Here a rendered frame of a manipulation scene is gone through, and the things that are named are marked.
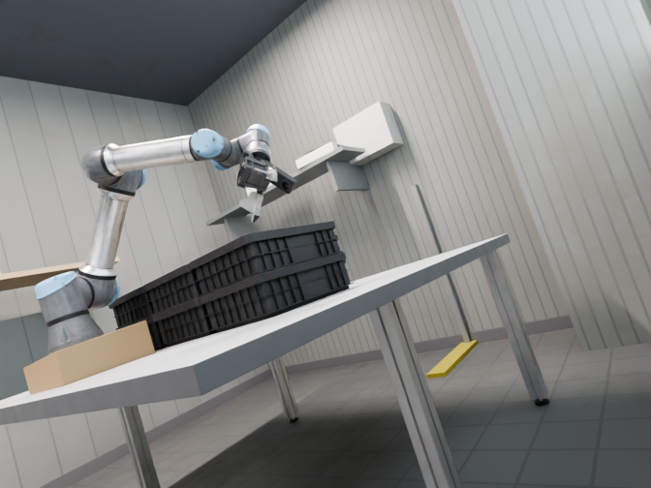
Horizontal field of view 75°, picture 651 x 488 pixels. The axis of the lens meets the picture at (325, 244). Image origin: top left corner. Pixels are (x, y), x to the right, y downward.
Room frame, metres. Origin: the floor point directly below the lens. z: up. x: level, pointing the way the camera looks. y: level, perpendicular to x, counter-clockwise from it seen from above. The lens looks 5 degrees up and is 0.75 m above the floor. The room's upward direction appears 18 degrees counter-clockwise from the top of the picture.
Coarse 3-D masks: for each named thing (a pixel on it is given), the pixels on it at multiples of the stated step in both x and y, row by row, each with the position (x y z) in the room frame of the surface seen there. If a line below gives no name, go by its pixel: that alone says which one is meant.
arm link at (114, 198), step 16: (128, 176) 1.34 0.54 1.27; (144, 176) 1.42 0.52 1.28; (112, 192) 1.34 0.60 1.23; (128, 192) 1.37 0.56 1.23; (112, 208) 1.36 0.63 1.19; (96, 224) 1.37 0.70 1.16; (112, 224) 1.37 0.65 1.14; (96, 240) 1.37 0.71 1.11; (112, 240) 1.39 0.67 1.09; (96, 256) 1.38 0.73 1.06; (112, 256) 1.41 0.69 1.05; (80, 272) 1.38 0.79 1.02; (96, 272) 1.38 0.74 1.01; (112, 272) 1.42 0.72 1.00; (96, 288) 1.37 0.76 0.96; (112, 288) 1.44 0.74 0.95; (96, 304) 1.39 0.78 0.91
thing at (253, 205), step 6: (252, 192) 1.17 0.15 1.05; (246, 198) 1.16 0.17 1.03; (252, 198) 1.17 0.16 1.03; (258, 198) 1.16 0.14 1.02; (240, 204) 1.15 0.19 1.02; (246, 204) 1.16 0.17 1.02; (252, 204) 1.17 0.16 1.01; (258, 204) 1.17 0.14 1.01; (252, 210) 1.17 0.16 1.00; (258, 210) 1.16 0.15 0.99; (252, 216) 1.17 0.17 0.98; (258, 216) 1.16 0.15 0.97; (252, 222) 1.15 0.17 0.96
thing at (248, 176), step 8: (248, 152) 1.19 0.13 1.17; (256, 152) 1.20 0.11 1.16; (264, 152) 1.20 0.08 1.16; (240, 160) 1.20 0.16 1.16; (248, 160) 1.14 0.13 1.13; (256, 160) 1.16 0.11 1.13; (240, 168) 1.17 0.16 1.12; (248, 168) 1.12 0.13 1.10; (264, 168) 1.15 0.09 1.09; (240, 176) 1.14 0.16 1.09; (248, 176) 1.16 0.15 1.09; (256, 176) 1.14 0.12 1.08; (264, 176) 1.15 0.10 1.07; (240, 184) 1.15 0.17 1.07; (248, 184) 1.15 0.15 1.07; (256, 184) 1.16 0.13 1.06; (264, 184) 1.16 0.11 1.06
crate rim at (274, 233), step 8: (312, 224) 1.32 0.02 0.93; (320, 224) 1.35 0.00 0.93; (328, 224) 1.38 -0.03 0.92; (256, 232) 1.13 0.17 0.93; (264, 232) 1.16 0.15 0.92; (272, 232) 1.18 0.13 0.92; (280, 232) 1.20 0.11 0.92; (288, 232) 1.23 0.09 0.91; (296, 232) 1.25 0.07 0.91; (304, 232) 1.28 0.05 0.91; (232, 240) 1.14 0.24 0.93; (240, 240) 1.12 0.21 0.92; (248, 240) 1.11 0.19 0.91; (256, 240) 1.13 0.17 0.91; (224, 248) 1.17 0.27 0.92; (232, 248) 1.15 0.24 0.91; (208, 256) 1.22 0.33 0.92; (216, 256) 1.20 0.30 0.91; (192, 264) 1.27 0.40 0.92; (200, 264) 1.25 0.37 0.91
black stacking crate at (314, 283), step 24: (312, 264) 1.27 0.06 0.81; (336, 264) 1.38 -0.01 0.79; (240, 288) 1.16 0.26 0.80; (264, 288) 1.13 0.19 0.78; (288, 288) 1.19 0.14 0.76; (312, 288) 1.25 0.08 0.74; (336, 288) 1.35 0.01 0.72; (216, 312) 1.25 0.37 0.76; (240, 312) 1.20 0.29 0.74; (264, 312) 1.14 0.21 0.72
